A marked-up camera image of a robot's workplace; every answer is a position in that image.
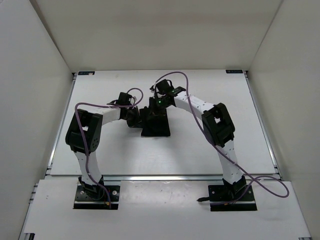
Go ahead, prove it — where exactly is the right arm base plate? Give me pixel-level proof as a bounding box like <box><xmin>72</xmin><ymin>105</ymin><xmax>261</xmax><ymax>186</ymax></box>
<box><xmin>197</xmin><ymin>185</ymin><xmax>258</xmax><ymax>212</ymax></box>

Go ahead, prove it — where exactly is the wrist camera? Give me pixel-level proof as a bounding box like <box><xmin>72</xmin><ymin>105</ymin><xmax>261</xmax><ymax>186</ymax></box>
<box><xmin>129</xmin><ymin>95</ymin><xmax>137</xmax><ymax>105</ymax></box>
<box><xmin>149</xmin><ymin>79</ymin><xmax>160</xmax><ymax>94</ymax></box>

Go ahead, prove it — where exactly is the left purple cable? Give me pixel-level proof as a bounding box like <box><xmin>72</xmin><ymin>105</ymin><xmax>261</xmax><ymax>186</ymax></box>
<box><xmin>75</xmin><ymin>87</ymin><xmax>144</xmax><ymax>208</ymax></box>

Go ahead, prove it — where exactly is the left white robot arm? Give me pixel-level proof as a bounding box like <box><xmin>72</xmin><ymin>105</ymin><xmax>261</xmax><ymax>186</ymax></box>
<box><xmin>65</xmin><ymin>91</ymin><xmax>140</xmax><ymax>202</ymax></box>

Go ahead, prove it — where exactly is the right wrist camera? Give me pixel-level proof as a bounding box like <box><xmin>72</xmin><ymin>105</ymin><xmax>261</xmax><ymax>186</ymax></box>
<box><xmin>149</xmin><ymin>79</ymin><xmax>160</xmax><ymax>94</ymax></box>

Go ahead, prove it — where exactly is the purple cable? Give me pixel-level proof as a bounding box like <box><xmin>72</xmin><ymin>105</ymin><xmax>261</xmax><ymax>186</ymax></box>
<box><xmin>75</xmin><ymin>87</ymin><xmax>144</xmax><ymax>208</ymax></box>
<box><xmin>149</xmin><ymin>71</ymin><xmax>290</xmax><ymax>207</ymax></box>

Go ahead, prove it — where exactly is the black skirt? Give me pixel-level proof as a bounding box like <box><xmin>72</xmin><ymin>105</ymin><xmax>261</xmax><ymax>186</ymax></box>
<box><xmin>141</xmin><ymin>109</ymin><xmax>171</xmax><ymax>137</ymax></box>

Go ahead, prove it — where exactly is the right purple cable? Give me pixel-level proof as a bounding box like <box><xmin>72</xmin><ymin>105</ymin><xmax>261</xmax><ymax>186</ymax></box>
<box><xmin>149</xmin><ymin>71</ymin><xmax>290</xmax><ymax>207</ymax></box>

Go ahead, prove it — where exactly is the left blue corner label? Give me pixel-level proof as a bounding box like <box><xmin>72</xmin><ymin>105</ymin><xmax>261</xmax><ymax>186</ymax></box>
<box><xmin>77</xmin><ymin>71</ymin><xmax>95</xmax><ymax>76</ymax></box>

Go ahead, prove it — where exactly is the blue corner label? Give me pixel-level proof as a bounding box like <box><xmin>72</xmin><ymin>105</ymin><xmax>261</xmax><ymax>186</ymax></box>
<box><xmin>225</xmin><ymin>69</ymin><xmax>243</xmax><ymax>74</ymax></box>
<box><xmin>77</xmin><ymin>71</ymin><xmax>95</xmax><ymax>76</ymax></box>

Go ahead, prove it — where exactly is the right blue corner label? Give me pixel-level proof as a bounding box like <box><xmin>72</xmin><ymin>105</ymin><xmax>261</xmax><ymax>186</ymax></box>
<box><xmin>225</xmin><ymin>69</ymin><xmax>243</xmax><ymax>74</ymax></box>

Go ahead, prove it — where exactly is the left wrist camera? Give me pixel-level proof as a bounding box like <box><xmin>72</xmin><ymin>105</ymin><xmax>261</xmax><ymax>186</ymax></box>
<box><xmin>129</xmin><ymin>95</ymin><xmax>137</xmax><ymax>105</ymax></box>

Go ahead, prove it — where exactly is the aluminium front rail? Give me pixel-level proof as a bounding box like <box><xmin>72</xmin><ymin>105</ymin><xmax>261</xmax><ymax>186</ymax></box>
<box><xmin>44</xmin><ymin>174</ymin><xmax>281</xmax><ymax>181</ymax></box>

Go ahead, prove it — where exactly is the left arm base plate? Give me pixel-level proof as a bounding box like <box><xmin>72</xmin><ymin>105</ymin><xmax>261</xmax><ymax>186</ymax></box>
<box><xmin>73</xmin><ymin>181</ymin><xmax>121</xmax><ymax>210</ymax></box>

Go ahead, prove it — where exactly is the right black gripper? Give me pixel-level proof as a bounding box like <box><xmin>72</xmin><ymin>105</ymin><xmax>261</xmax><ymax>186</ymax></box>
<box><xmin>147</xmin><ymin>97</ymin><xmax>169</xmax><ymax>123</ymax></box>

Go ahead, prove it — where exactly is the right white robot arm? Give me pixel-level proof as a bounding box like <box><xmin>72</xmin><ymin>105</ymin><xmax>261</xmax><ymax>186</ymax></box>
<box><xmin>140</xmin><ymin>79</ymin><xmax>246</xmax><ymax>200</ymax></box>

